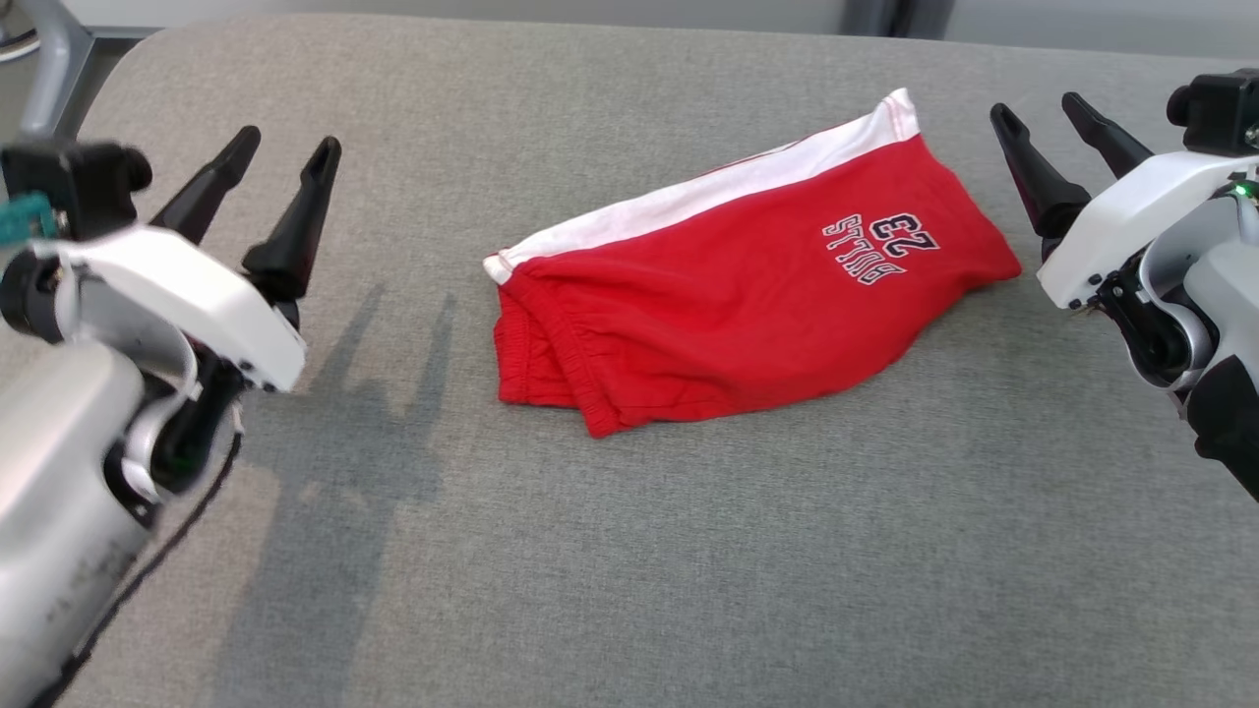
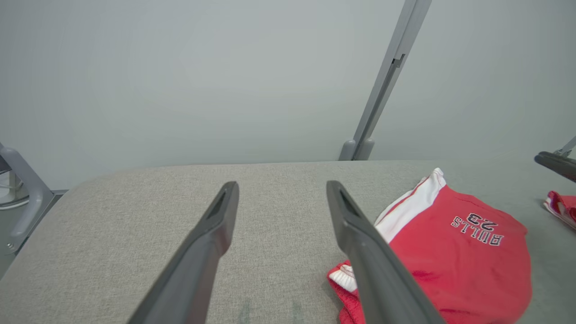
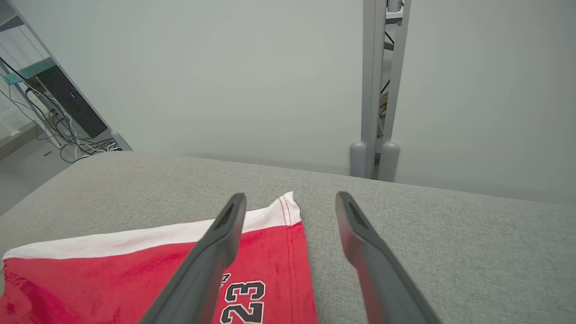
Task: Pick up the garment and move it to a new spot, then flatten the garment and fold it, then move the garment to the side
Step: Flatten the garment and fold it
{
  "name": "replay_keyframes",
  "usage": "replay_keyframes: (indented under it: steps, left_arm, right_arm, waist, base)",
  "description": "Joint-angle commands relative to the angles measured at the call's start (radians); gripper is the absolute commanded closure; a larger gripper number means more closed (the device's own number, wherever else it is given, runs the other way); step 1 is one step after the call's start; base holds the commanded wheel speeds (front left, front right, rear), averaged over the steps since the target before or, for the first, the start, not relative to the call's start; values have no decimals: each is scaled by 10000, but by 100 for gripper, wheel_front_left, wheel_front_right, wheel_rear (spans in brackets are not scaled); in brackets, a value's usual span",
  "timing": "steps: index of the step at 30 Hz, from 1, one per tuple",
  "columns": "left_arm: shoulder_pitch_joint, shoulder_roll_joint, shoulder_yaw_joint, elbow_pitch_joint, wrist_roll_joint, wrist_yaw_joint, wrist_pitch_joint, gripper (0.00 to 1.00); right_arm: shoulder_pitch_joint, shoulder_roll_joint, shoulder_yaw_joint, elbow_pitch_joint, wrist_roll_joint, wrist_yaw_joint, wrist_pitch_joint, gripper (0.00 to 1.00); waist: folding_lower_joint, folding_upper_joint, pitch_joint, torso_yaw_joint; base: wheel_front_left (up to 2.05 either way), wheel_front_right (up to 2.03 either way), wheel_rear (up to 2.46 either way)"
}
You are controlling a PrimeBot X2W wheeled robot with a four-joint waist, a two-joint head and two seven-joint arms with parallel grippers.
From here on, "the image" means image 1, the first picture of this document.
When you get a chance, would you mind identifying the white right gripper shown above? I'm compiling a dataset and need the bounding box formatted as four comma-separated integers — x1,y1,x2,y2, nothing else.
989,91,1259,312

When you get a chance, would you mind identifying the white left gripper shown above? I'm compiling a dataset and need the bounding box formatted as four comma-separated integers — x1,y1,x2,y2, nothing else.
54,126,343,395

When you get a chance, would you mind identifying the red shorts white stripe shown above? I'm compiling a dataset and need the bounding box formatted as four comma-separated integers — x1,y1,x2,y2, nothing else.
484,88,1023,440

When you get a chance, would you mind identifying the teal left camera plug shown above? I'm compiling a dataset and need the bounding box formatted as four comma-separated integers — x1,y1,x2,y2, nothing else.
0,192,60,249

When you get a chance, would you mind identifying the grey partition post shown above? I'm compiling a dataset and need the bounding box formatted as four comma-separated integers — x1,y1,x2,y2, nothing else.
844,0,947,39

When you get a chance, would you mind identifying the grey metal frame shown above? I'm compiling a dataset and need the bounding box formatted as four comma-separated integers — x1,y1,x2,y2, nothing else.
0,0,158,139

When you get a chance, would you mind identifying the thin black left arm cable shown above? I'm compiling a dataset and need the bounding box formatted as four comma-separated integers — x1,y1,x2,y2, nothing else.
30,433,243,708

